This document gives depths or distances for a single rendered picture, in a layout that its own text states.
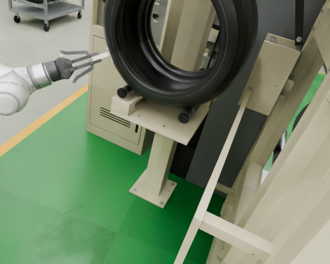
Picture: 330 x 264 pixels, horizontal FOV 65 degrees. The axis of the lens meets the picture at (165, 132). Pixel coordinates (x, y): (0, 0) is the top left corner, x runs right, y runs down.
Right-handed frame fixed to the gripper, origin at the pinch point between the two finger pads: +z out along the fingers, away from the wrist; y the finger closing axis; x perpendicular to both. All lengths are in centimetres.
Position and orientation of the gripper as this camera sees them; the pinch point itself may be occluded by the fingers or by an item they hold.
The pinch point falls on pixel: (100, 56)
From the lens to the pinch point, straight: 108.1
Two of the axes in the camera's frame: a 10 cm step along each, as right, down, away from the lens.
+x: 3.0, 2.9, -9.1
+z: 9.1, -3.6, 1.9
